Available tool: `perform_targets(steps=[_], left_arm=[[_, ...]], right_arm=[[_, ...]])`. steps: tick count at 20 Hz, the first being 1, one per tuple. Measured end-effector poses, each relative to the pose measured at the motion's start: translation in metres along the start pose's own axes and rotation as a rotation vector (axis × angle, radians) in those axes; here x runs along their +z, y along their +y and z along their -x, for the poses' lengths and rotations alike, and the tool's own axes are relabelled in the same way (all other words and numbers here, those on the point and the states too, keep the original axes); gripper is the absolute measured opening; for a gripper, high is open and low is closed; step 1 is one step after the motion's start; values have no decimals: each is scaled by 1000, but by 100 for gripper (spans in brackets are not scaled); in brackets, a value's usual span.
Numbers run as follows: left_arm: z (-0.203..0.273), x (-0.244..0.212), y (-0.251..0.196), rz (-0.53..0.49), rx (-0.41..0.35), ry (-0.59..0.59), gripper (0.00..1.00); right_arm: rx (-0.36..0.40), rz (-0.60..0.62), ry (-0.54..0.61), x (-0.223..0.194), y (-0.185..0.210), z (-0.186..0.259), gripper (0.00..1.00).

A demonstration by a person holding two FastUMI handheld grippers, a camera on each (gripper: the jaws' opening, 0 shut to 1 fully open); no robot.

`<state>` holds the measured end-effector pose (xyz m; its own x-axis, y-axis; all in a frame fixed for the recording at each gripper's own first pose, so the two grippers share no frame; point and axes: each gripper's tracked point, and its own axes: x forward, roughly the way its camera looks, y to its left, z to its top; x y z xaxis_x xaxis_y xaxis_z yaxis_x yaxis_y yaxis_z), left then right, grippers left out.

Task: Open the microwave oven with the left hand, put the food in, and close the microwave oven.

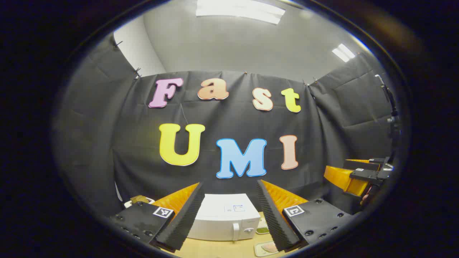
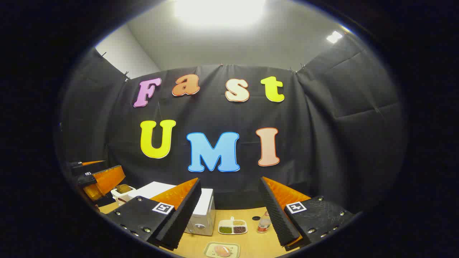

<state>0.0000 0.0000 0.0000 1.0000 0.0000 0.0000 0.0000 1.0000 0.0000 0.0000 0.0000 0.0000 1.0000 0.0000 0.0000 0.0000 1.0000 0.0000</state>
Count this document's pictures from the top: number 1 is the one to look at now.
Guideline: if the pale green speckled plate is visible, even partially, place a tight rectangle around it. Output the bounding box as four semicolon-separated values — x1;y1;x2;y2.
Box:
254;241;284;257

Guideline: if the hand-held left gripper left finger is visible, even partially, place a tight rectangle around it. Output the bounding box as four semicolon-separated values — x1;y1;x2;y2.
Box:
109;182;205;253

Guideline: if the white toaster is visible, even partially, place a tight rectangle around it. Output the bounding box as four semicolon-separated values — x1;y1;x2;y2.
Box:
124;195;155;209

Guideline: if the white microwave oven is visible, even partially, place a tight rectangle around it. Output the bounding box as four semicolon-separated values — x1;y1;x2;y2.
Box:
187;193;261;241

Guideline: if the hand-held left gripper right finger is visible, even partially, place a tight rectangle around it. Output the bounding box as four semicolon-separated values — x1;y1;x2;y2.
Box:
255;179;355;253

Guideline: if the large ceiling light panel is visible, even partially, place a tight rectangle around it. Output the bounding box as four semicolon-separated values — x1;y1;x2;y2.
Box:
195;0;286;25

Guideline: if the small ceiling light panel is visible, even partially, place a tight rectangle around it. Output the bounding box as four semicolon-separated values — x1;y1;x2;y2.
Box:
332;43;356;63

